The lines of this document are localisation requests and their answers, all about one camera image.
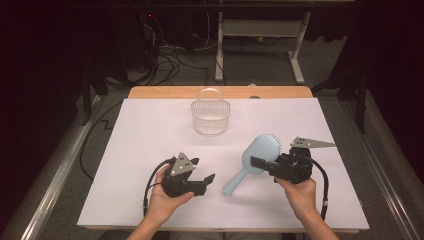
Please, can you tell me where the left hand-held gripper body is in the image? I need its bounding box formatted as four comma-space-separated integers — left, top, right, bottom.
162, 152, 201, 198

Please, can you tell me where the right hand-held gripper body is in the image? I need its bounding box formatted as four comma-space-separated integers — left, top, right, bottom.
269, 135, 336, 185

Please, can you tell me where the light blue hairbrush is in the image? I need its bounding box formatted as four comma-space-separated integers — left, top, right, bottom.
222, 133, 284, 197

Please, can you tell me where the white plastic mesh basket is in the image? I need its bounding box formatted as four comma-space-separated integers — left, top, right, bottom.
190, 87, 232, 136

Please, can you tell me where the person's left hand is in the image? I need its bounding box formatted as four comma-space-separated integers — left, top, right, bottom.
145, 164, 195, 223

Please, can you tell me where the person's right hand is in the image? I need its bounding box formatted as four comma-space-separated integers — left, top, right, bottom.
274, 178, 317, 221

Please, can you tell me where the white table cover sheet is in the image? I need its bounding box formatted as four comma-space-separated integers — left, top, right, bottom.
77, 97, 370, 231

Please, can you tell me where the black metal stand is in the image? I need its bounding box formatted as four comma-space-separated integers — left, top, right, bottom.
311, 66, 369, 134
81, 63, 109, 126

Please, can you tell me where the black equipment tower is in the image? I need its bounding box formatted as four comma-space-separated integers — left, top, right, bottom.
111, 9, 159, 73

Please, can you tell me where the left hand-held gripper black cable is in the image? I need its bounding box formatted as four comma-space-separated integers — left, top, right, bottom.
142, 157, 176, 218

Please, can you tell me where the hand-held gripper black cable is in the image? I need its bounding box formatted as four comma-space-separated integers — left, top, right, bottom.
309, 158, 331, 221
142, 157, 176, 218

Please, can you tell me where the right hand-held gripper black cable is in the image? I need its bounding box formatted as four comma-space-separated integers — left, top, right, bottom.
309, 158, 331, 221

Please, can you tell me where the aluminium floor rail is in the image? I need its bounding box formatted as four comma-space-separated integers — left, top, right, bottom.
339, 99, 424, 240
19, 94, 101, 240

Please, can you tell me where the black cable on floor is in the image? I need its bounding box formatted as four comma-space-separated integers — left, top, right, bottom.
79, 100, 124, 181

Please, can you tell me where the tangle of floor cables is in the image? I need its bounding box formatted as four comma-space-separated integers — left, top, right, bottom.
143, 13, 218, 86

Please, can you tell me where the white metal stand frame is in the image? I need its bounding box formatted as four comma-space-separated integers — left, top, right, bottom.
214, 11, 312, 85

